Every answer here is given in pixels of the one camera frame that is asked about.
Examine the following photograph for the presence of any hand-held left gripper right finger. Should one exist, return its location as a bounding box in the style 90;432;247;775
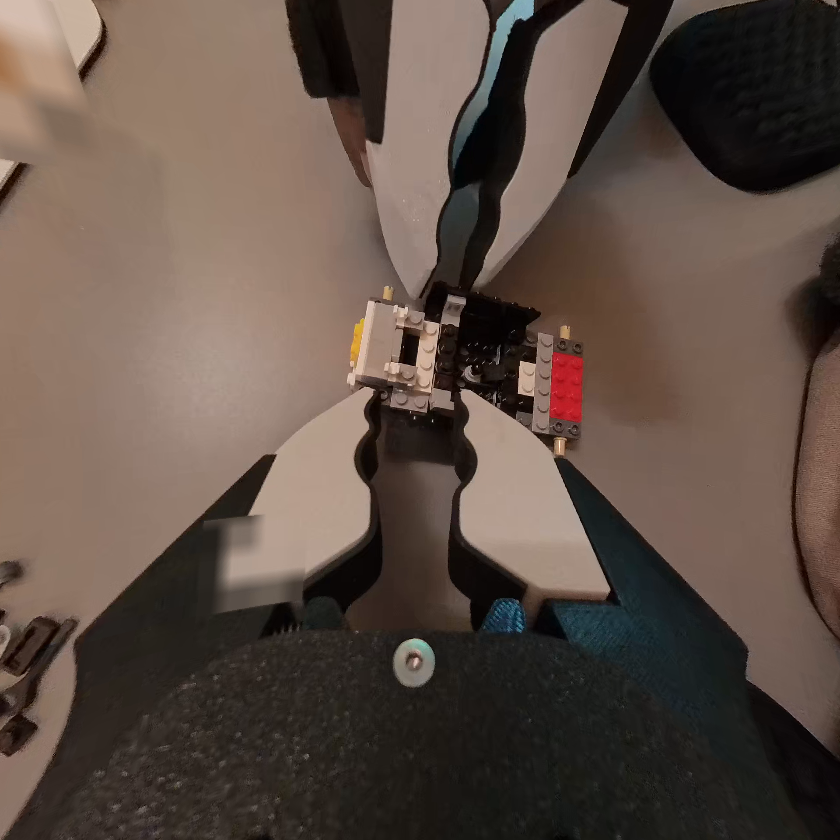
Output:
448;392;614;608

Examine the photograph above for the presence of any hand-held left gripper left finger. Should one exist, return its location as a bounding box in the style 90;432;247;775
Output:
249;392;385;603

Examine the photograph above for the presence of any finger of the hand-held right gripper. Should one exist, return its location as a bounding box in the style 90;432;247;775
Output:
364;0;494;303
459;0;634;291

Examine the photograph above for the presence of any toy brick car model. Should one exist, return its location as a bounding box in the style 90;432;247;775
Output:
346;281;588;458

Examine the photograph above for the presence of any small black toy brick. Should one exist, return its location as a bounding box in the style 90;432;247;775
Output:
425;281;542;326

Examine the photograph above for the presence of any white book stand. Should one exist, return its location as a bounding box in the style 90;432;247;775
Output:
0;0;106;181

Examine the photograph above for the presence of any person's right hand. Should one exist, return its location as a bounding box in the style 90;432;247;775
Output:
328;97;376;190

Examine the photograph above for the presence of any black fleece-lined jacket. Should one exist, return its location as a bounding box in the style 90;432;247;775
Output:
650;0;840;840

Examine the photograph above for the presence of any pile of small black toy pieces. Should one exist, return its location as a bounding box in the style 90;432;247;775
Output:
0;558;80;757

